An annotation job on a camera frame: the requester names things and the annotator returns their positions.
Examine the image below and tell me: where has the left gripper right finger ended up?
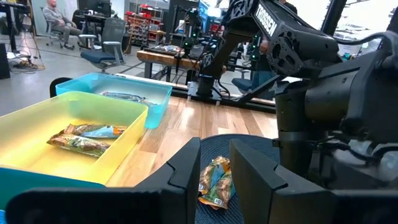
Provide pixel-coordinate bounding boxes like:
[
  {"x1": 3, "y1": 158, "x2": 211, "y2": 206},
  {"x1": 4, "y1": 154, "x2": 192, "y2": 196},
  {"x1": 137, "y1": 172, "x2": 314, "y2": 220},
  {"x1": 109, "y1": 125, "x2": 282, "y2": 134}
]
[{"x1": 229, "y1": 139, "x2": 398, "y2": 224}]

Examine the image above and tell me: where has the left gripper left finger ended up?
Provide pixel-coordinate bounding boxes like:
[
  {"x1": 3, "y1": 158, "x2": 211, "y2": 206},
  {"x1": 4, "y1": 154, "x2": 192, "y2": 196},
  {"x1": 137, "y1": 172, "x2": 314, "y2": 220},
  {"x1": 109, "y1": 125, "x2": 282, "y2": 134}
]
[{"x1": 6, "y1": 137, "x2": 201, "y2": 224}]

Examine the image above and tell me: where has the orange green granola bar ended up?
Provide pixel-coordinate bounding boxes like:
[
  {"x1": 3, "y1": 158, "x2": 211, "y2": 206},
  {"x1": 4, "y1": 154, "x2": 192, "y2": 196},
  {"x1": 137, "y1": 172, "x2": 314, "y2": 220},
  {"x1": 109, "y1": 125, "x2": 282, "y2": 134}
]
[
  {"x1": 63, "y1": 123, "x2": 129, "y2": 139},
  {"x1": 198, "y1": 169, "x2": 237, "y2": 210},
  {"x1": 198, "y1": 155, "x2": 233, "y2": 195},
  {"x1": 46, "y1": 130, "x2": 111, "y2": 158}
]

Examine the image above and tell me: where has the red blue granola bar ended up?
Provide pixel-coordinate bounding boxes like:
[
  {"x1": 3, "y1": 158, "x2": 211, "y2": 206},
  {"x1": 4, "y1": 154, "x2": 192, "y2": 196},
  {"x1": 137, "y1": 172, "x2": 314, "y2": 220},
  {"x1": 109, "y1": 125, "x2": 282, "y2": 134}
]
[{"x1": 99, "y1": 90, "x2": 156, "y2": 106}]

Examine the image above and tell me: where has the round dark blue woven mat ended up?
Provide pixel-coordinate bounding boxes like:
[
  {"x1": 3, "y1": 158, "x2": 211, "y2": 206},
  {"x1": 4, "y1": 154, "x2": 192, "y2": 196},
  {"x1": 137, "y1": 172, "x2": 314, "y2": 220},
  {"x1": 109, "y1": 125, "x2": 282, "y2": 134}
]
[{"x1": 194, "y1": 133, "x2": 280, "y2": 224}]

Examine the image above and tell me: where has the blue plastic bin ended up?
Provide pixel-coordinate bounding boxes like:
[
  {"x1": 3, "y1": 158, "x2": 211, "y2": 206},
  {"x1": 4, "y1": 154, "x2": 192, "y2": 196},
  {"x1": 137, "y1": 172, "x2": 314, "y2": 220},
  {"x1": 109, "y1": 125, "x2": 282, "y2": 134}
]
[{"x1": 0, "y1": 166, "x2": 105, "y2": 213}]

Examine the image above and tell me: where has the teal plastic bin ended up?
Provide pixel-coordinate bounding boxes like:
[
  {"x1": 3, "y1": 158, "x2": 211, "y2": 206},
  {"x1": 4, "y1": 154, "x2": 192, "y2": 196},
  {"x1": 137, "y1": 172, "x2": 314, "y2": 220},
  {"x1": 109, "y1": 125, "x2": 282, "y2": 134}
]
[{"x1": 55, "y1": 72, "x2": 174, "y2": 130}]

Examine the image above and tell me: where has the blue office chair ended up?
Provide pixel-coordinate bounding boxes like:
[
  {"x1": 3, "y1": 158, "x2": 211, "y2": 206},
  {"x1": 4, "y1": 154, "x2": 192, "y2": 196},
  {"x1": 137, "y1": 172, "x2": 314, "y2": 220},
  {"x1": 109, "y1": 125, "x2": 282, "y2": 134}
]
[
  {"x1": 79, "y1": 17, "x2": 127, "y2": 74},
  {"x1": 231, "y1": 70, "x2": 259, "y2": 95}
]

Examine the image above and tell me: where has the yellow plastic bin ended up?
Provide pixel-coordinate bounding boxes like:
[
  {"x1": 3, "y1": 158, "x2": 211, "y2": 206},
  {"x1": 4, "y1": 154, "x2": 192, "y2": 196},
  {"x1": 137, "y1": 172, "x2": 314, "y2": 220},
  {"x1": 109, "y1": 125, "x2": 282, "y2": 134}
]
[{"x1": 0, "y1": 90, "x2": 149, "y2": 187}]

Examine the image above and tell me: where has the wooden workbench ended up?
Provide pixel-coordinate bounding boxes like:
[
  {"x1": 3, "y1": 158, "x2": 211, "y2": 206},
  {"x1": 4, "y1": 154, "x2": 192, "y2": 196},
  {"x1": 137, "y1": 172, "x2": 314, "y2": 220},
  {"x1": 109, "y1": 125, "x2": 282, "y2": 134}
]
[{"x1": 136, "y1": 46, "x2": 228, "y2": 83}]

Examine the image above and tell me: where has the shelf with red bins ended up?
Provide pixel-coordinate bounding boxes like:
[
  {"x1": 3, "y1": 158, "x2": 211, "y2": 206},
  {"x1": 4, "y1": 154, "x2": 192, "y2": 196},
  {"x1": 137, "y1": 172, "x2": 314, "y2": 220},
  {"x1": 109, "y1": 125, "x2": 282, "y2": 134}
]
[{"x1": 124, "y1": 2, "x2": 166, "y2": 48}]

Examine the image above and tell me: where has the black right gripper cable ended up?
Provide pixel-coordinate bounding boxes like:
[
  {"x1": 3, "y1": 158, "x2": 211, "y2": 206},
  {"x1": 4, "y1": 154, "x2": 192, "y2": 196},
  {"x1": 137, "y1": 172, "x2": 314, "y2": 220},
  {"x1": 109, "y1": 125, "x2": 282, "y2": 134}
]
[{"x1": 334, "y1": 30, "x2": 398, "y2": 71}]

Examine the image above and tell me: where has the black curved frame handle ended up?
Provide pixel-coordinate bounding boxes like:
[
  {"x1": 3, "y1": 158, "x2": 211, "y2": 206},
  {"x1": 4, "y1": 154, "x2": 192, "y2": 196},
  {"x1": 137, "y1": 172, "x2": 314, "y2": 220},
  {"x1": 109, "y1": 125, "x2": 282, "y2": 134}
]
[{"x1": 49, "y1": 77, "x2": 73, "y2": 98}]

